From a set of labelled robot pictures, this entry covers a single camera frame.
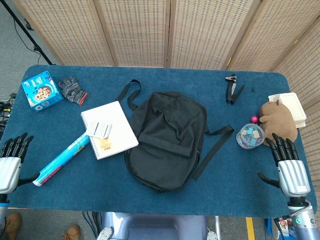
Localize blue cookie box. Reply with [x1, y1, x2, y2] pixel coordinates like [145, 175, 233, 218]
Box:
[21, 70, 64, 113]

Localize white clamshell lunch box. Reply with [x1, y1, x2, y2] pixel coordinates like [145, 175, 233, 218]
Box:
[267, 92, 308, 129]

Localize white spiral notebook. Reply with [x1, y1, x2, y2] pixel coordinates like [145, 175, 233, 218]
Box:
[80, 100, 140, 161]

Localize grey knit work glove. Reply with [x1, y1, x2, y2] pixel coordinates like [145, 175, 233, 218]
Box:
[57, 76, 88, 106]

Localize blue table cloth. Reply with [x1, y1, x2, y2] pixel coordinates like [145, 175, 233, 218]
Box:
[0, 64, 318, 219]

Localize black folding tool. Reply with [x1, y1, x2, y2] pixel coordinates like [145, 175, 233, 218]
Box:
[224, 73, 246, 106]

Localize small white barcode card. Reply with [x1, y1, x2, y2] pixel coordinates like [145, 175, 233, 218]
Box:
[86, 121, 113, 139]

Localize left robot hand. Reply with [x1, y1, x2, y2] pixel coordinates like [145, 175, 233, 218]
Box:
[0, 132, 41, 195]

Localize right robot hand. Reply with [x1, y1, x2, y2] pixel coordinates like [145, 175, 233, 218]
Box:
[257, 133, 311, 198]

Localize blue cables under table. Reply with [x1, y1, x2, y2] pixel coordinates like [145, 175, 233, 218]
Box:
[82, 211, 101, 239]

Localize rattan folding screen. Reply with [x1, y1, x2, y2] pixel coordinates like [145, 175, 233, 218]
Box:
[12, 0, 320, 187]

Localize black backpack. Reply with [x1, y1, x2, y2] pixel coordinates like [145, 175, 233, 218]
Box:
[117, 79, 235, 194]

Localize long blue plastic wrap box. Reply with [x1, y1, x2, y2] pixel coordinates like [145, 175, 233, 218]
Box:
[32, 134, 91, 187]

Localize clear jar of coloured clips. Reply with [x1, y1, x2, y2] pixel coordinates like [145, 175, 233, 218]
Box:
[235, 122, 266, 150]

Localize bundle of floor cables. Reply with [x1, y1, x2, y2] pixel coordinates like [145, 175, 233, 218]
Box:
[0, 92, 17, 132]

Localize blue grey robot torso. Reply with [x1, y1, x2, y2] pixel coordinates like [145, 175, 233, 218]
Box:
[96, 211, 219, 240]

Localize brown shoe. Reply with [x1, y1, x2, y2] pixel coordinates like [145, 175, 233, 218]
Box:
[61, 224, 82, 240]
[4, 212, 23, 240]

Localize black tripod stand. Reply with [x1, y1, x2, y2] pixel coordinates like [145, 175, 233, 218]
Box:
[0, 0, 55, 66]

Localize brown plush animal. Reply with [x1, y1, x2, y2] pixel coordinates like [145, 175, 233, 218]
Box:
[258, 99, 299, 148]

